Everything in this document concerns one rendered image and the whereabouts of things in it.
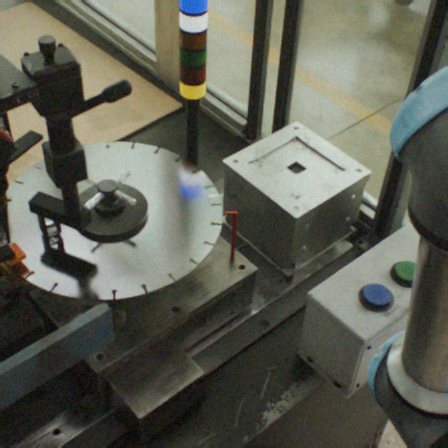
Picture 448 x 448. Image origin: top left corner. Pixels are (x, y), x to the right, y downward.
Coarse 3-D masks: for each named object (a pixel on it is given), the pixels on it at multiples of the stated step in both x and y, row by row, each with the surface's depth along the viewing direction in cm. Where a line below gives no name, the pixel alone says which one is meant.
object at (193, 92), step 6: (180, 84) 124; (186, 84) 122; (192, 84) 122; (198, 84) 122; (204, 84) 123; (180, 90) 124; (186, 90) 123; (192, 90) 122; (198, 90) 123; (204, 90) 124; (186, 96) 124; (192, 96) 123; (198, 96) 124; (204, 96) 125
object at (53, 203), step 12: (72, 192) 93; (36, 204) 98; (48, 204) 98; (60, 204) 98; (72, 204) 95; (48, 216) 98; (60, 216) 97; (72, 216) 96; (84, 216) 96; (60, 228) 102; (84, 228) 97
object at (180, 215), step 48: (96, 144) 117; (144, 144) 118; (48, 192) 109; (144, 192) 110; (192, 192) 110; (0, 240) 102; (48, 240) 102; (96, 240) 102; (144, 240) 103; (192, 240) 103; (48, 288) 96; (96, 288) 96
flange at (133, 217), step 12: (84, 192) 108; (96, 192) 108; (120, 192) 106; (132, 192) 108; (84, 204) 106; (96, 204) 104; (120, 204) 104; (144, 204) 106; (96, 216) 104; (108, 216) 104; (120, 216) 104; (132, 216) 104; (144, 216) 105; (96, 228) 103; (108, 228) 103; (120, 228) 103; (132, 228) 103
